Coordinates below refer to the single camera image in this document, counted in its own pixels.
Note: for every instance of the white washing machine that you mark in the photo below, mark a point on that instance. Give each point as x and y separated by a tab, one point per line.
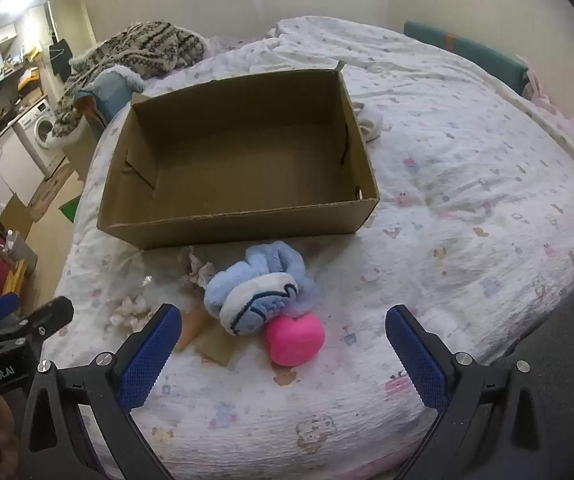
37	130

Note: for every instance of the small tan cardboard piece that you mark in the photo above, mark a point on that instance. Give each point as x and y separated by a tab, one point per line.
217	347

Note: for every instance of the grey plastic bin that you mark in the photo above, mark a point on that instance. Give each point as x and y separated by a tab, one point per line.
23	257

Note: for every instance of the beige storage box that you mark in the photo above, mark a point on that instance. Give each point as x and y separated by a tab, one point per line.
82	150

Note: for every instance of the beige brown plush toy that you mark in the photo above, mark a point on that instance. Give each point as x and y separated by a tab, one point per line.
197	272

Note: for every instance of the patterned knit blanket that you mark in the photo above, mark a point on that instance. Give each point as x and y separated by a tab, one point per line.
142	50

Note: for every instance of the kitchen counter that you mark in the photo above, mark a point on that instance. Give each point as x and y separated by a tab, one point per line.
12	77

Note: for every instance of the cardboard box on floor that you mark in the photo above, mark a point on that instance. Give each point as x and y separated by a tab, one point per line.
17	215

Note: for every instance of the white sock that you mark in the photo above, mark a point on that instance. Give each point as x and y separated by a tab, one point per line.
372	122

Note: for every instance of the pink rubber duck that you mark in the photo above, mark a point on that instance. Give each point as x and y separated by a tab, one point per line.
294	340

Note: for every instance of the blue and white plush toy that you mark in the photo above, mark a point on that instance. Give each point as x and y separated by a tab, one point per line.
262	280

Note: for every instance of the brown cardboard box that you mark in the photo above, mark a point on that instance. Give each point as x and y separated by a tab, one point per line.
242	160

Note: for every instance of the white cabinet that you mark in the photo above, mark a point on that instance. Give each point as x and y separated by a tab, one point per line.
7	165

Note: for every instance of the printed white bed sheet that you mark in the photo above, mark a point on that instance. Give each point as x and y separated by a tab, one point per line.
467	210

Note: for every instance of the black hanging garment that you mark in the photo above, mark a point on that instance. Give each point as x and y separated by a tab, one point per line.
62	60

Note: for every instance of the teal padded headboard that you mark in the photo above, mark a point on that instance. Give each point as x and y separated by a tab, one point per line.
467	52

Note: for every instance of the brown floor mat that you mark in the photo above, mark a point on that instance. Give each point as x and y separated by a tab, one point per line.
52	190

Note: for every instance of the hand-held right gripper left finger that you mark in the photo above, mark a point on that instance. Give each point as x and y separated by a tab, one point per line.
147	360

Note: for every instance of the teal fleece cushion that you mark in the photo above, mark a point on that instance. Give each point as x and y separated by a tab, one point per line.
112	92

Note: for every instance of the cream plush toy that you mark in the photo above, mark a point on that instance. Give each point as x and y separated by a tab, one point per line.
129	310

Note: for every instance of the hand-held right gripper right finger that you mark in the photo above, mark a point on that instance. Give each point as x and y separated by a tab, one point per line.
419	360

